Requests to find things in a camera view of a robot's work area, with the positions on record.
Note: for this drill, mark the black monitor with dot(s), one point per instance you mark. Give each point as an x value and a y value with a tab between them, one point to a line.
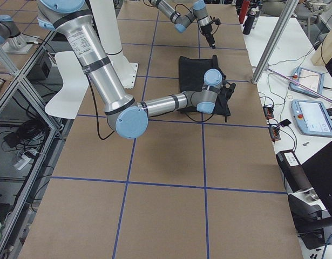
318	170

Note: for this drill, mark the near teach pendant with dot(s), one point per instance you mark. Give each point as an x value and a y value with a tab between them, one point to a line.
312	118

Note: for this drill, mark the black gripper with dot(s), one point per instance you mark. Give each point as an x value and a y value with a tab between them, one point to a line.
222	99
208	35

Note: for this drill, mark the white plastic chair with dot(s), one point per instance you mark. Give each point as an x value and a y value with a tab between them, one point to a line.
66	103

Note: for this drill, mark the teach pendant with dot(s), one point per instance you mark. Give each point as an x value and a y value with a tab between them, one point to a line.
312	118
310	79

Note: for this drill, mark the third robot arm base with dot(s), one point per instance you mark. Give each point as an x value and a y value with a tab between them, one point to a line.
12	40

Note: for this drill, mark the white power strip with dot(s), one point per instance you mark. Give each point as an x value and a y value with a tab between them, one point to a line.
24	160

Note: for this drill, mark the aluminium frame post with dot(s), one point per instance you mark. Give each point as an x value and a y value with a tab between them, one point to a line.
274	38

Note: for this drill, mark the black bottle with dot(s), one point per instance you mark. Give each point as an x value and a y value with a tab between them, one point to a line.
249	21

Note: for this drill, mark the red bottle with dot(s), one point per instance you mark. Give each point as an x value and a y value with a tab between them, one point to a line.
243	10

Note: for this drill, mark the far teach pendant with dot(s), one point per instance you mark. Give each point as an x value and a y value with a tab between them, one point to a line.
310	79

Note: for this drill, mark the black graphic t-shirt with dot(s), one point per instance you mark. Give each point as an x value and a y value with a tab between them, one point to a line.
191	78

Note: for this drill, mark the black box with label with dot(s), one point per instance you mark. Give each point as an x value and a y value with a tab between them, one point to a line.
292	170

